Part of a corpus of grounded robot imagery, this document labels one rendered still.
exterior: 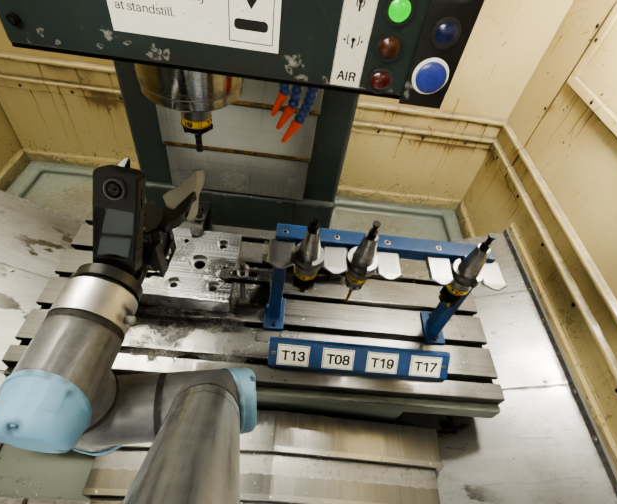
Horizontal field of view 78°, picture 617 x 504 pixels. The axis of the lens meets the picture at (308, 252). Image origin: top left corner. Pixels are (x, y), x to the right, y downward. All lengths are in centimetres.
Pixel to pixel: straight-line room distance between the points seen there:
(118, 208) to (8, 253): 117
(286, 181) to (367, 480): 90
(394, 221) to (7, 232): 153
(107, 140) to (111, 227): 148
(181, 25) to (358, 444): 98
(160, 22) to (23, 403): 35
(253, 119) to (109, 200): 80
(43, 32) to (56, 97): 142
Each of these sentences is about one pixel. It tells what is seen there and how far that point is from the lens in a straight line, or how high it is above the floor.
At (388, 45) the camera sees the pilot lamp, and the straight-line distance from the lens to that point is 41.
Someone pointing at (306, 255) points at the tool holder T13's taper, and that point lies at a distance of 74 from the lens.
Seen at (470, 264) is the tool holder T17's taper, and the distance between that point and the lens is 82.
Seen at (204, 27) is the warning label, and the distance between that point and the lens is 42.
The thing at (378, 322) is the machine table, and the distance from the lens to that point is 109.
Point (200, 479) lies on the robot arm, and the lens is 27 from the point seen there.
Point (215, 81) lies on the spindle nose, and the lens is 60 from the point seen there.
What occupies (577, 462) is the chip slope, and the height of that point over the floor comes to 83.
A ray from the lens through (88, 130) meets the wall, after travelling 193.
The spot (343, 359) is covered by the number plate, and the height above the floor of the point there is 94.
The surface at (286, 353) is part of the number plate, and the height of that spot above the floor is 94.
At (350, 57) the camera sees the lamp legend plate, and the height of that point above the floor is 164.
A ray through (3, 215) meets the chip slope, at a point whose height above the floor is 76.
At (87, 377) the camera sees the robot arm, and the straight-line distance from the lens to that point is 41.
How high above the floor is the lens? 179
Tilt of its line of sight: 48 degrees down
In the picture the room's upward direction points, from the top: 11 degrees clockwise
